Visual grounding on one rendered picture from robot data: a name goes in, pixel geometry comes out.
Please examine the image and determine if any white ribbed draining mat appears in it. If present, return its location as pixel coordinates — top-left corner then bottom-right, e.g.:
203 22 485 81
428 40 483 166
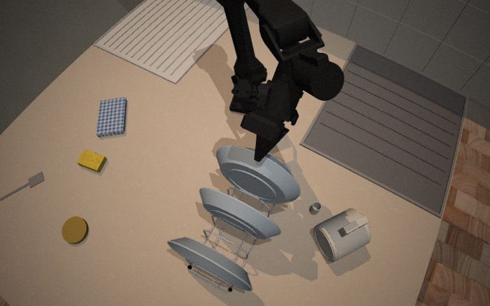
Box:
93 0 229 84

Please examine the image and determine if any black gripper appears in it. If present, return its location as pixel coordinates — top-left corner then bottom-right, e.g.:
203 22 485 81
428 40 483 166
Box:
240 76 304 162

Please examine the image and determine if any olive-brown round disc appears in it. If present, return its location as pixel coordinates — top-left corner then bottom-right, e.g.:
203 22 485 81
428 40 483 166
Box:
62 216 89 244

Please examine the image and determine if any grey tiled wall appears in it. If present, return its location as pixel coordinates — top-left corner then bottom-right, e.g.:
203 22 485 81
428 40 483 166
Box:
292 0 490 130

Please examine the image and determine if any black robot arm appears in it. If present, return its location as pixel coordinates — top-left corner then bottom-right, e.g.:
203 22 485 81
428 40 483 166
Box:
217 0 345 108

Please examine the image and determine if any yellow sponge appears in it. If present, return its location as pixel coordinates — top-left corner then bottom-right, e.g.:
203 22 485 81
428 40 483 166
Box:
77 149 107 173

